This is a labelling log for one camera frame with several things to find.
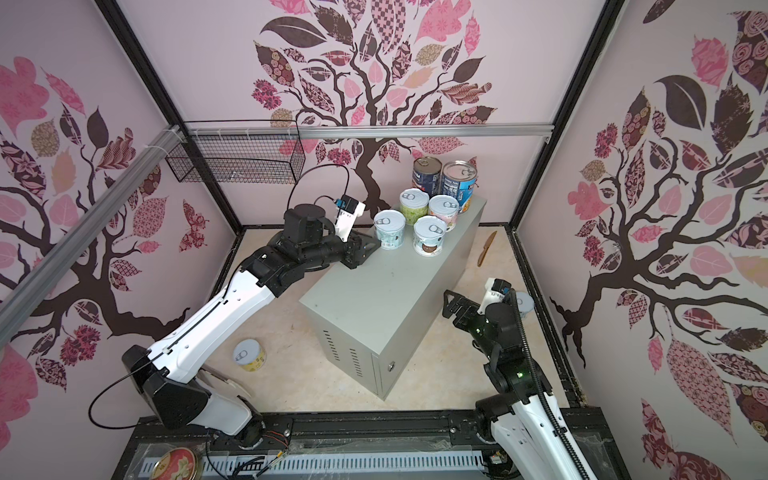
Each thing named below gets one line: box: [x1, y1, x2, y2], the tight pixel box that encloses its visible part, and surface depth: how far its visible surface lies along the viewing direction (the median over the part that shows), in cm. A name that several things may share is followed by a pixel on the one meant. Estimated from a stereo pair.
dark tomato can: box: [412, 156, 443, 197], surface depth 74 cm
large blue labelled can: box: [442, 160, 478, 214], surface depth 72 cm
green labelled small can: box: [399, 188, 430, 225], surface depth 73 cm
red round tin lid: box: [150, 447, 196, 480], surface depth 68 cm
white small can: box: [413, 215, 447, 257], surface depth 66 cm
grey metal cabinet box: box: [299, 199, 487, 400], surface depth 62 cm
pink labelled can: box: [428, 194, 460, 233], surface depth 71 cm
